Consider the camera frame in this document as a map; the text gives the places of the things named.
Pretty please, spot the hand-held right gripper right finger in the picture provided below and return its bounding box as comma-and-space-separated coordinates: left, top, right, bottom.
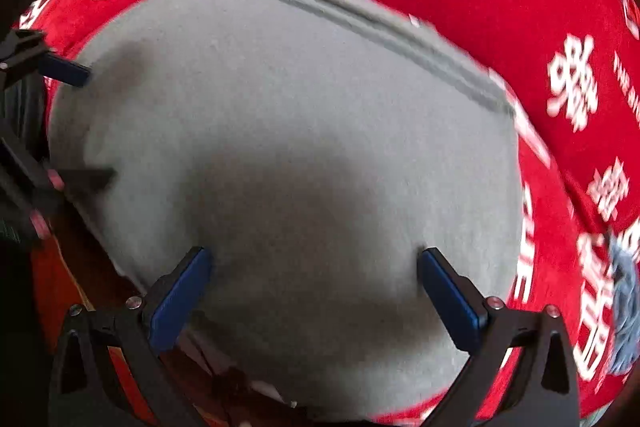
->
417, 247, 583, 427

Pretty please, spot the grey knit garment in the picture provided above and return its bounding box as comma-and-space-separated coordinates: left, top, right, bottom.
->
47, 0, 526, 423

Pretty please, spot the blue-grey cloth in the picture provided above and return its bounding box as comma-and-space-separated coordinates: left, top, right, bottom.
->
605, 232, 640, 378

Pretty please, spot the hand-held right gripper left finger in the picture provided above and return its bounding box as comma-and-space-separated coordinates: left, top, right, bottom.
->
47, 247, 213, 427

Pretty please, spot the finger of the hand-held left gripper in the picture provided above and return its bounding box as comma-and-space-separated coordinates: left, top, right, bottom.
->
0, 29, 93, 88
0, 137, 117, 243

